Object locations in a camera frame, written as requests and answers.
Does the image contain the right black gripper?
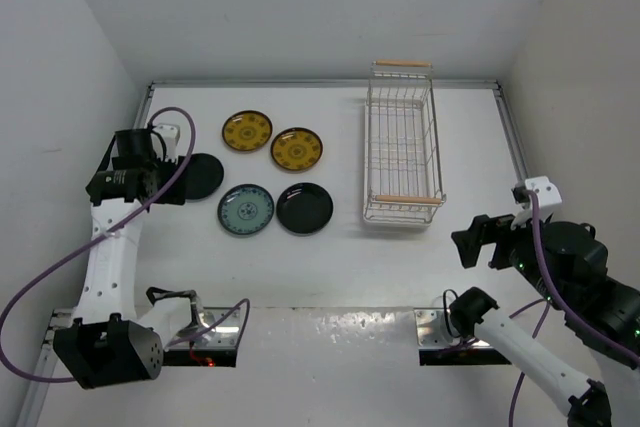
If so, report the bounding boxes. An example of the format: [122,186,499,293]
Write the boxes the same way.
[450,202,565,307]

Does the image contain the black plate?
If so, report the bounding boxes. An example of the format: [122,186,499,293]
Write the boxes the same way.
[184,153,224,201]
[276,182,334,236]

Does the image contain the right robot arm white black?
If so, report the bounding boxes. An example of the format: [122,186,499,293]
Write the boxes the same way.
[449,215,639,426]

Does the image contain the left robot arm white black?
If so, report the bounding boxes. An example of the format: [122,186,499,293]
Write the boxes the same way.
[53,124,197,390]

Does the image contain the blue green patterned plate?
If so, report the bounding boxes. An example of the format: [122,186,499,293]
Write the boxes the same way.
[217,184,275,237]

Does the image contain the yellow patterned plate left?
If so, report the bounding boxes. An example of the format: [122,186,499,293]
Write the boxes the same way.
[222,110,273,152]

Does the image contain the yellow patterned plate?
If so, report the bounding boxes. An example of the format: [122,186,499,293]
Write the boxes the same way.
[222,110,273,152]
[270,127,324,172]

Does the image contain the yellow patterned plate right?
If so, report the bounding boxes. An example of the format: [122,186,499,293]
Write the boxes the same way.
[270,127,324,172]

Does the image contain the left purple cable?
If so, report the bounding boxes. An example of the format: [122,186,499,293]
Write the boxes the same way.
[0,106,251,383]

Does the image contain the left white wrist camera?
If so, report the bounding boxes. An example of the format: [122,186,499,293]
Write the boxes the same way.
[150,124,180,163]

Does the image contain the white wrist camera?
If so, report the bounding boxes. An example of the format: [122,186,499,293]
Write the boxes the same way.
[512,176,562,226]
[150,124,180,163]

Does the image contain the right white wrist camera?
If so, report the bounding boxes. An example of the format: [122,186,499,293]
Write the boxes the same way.
[512,176,562,226]

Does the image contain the wire dish rack wooden handles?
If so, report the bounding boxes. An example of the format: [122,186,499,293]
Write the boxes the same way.
[363,60,446,230]

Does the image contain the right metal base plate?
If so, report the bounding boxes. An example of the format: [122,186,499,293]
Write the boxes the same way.
[413,307,490,350]

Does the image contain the metal base plate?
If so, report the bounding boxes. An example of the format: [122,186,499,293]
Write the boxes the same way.
[413,307,490,350]
[167,303,251,349]

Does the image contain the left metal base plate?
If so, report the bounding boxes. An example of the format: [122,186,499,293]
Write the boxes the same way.
[167,303,251,349]

